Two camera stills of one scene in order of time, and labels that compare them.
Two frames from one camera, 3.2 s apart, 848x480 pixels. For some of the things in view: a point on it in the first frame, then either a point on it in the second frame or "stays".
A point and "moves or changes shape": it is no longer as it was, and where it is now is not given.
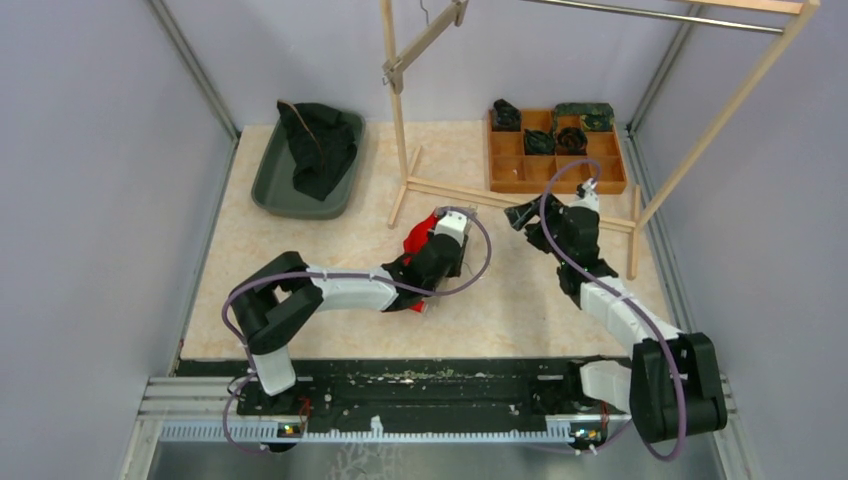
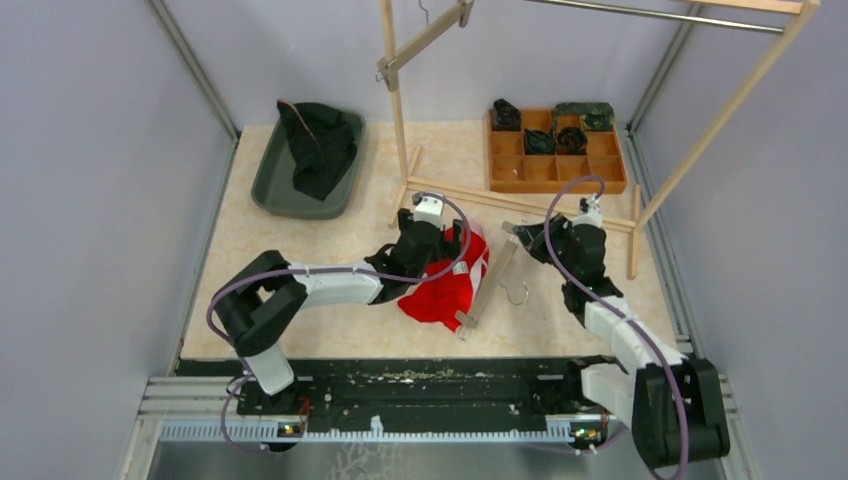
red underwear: [414, 241] moves or changes shape
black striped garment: [321, 141] stays
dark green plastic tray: [274, 190] stays
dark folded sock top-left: [506, 117] stays
